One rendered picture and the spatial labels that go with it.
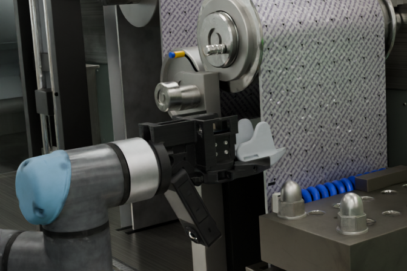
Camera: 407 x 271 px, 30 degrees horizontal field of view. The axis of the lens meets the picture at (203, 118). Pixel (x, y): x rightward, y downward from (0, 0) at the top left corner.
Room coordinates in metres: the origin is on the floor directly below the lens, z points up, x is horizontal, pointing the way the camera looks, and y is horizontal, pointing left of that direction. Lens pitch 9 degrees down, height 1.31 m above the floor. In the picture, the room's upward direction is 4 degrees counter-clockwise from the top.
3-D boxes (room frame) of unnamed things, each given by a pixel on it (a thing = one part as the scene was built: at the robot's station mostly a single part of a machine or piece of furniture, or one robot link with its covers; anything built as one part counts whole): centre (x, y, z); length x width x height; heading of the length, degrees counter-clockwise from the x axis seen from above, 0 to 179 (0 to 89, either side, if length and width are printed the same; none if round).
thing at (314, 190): (1.04, -0.19, 1.03); 0.21 x 0.04 x 0.03; 124
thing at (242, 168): (0.94, -0.04, 1.09); 0.09 x 0.05 x 0.02; 123
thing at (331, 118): (1.06, -0.17, 1.11); 0.23 x 0.01 x 0.18; 124
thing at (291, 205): (0.92, -0.10, 1.05); 0.04 x 0.04 x 0.04
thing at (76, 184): (0.83, 0.15, 1.11); 0.11 x 0.08 x 0.09; 124
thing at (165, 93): (1.02, 0.05, 1.18); 0.04 x 0.02 x 0.04; 34
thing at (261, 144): (0.97, -0.08, 1.12); 0.09 x 0.03 x 0.06; 123
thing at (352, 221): (0.85, -0.17, 1.05); 0.04 x 0.04 x 0.04
